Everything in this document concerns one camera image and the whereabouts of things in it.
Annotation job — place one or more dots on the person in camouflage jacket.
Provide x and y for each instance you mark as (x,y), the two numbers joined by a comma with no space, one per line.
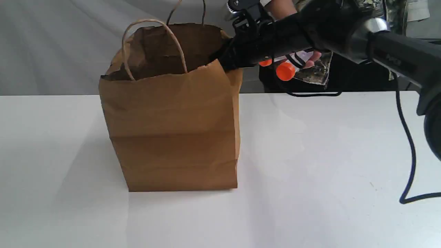
(333,73)

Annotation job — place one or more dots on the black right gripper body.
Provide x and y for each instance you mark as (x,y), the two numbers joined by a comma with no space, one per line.
(248,17)

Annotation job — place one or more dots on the grey backdrop cloth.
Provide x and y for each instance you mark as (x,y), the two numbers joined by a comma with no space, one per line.
(62,47)

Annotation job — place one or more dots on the bottle with orange cap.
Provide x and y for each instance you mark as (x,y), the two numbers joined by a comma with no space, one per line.
(288,65)

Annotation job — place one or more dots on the brown paper bag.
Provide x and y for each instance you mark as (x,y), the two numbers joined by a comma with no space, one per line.
(172,111)

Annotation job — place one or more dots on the person hand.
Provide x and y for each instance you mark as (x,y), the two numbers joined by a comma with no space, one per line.
(311,58)

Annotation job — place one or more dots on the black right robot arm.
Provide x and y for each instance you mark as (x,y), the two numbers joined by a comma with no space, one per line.
(342,27)

